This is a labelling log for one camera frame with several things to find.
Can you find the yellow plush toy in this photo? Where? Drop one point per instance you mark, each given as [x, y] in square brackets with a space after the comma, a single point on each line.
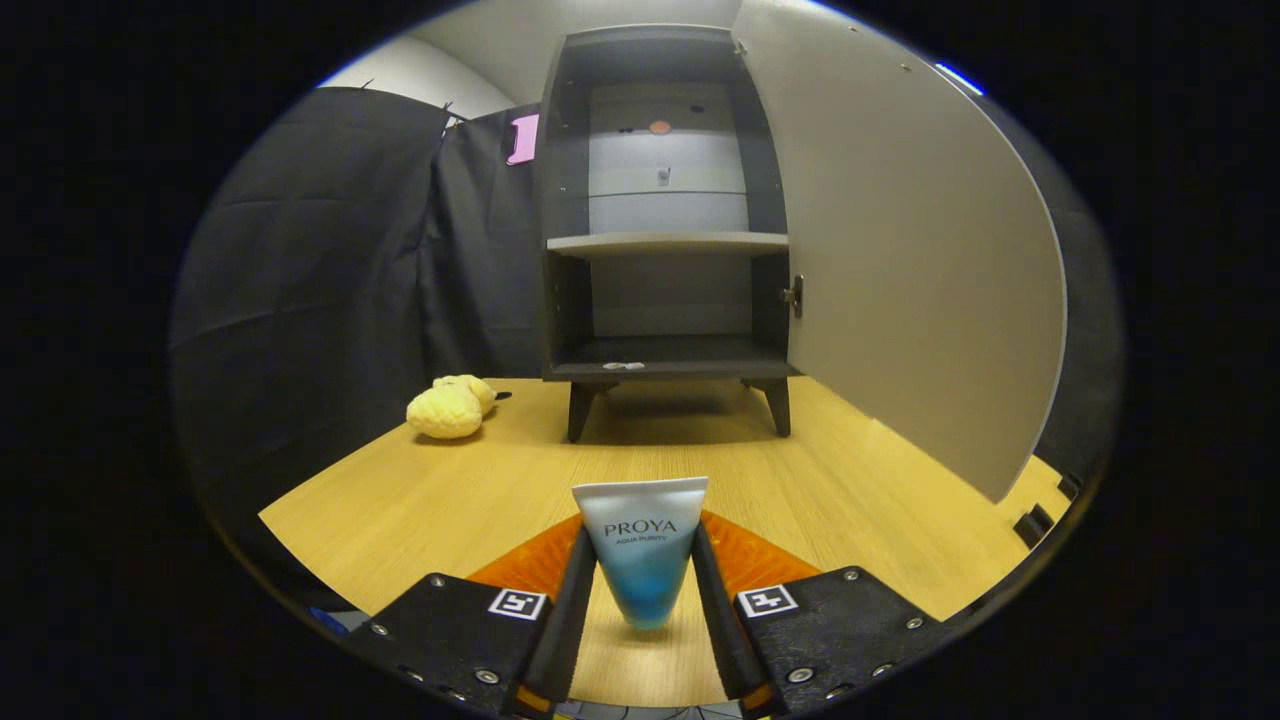
[445, 410]

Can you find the beige cabinet door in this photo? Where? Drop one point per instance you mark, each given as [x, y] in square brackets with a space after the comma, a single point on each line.
[900, 250]

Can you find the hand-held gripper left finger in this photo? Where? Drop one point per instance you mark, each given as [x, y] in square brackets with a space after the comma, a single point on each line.
[560, 630]

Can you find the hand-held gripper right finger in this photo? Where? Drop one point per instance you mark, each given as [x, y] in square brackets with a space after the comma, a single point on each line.
[722, 630]

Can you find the metal door hinge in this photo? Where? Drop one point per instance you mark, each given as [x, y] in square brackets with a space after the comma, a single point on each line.
[794, 296]

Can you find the black backdrop cloth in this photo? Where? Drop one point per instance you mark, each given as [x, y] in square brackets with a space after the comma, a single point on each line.
[320, 280]

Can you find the beige cabinet shelf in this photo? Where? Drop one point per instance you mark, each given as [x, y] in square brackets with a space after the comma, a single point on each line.
[665, 243]

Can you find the small black block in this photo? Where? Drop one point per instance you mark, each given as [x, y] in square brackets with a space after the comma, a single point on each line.
[1033, 526]
[1070, 486]

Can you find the white blue cosmetic tube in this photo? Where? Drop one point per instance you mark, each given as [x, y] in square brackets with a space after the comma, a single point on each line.
[642, 540]

